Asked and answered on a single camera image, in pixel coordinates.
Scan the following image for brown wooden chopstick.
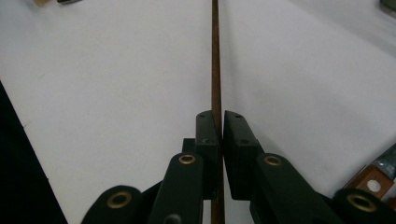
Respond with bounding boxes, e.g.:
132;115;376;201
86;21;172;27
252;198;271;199
210;0;226;224

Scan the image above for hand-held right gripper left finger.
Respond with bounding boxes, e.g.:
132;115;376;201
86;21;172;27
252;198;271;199
195;110;221;200

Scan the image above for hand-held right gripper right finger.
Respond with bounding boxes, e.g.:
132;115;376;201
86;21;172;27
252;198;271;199
223;110;265;201

